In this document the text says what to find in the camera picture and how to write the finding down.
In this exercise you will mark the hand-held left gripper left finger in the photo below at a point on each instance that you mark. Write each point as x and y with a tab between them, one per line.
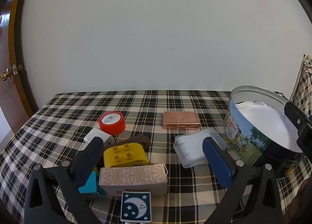
88	155

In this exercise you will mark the plaid pillow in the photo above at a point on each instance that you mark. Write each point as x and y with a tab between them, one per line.
304	80

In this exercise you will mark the orange wooden door frame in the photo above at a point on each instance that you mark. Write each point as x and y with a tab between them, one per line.
14	31

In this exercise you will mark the blue toy block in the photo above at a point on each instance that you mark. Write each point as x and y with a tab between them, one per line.
91	185

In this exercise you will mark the white charger block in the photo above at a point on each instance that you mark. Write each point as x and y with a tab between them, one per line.
93	135

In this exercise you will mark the moon and stars card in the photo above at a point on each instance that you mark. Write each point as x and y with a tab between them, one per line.
136	206

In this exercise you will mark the metal door latch plate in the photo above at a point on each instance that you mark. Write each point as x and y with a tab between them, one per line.
15	69

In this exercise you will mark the patterned cardboard box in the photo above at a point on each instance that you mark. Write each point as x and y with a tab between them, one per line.
131	177

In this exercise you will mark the yellow toy brick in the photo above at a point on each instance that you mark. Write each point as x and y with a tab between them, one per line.
124	157

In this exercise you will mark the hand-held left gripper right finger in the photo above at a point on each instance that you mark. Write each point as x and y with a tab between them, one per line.
218	163

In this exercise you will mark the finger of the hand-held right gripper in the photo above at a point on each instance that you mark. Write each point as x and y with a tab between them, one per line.
301	123

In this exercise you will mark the clear plastic food container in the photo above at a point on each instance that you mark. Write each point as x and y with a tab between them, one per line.
191	147

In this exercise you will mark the brown wooden door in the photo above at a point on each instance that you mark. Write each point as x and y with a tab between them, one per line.
6	43

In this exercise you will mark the brown cloth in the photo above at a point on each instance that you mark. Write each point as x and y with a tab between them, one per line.
136	141

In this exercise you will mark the round printed metal tin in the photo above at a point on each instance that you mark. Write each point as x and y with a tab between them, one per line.
246	136

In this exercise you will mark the brass door knob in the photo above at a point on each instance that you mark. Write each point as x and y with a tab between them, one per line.
6	75

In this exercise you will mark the copper rectangular case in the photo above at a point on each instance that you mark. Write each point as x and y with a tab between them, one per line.
180	119

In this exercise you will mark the red tape roll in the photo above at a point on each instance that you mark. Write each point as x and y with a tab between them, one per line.
112	123

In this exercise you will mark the plaid blanket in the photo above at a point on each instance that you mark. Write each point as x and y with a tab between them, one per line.
146	102

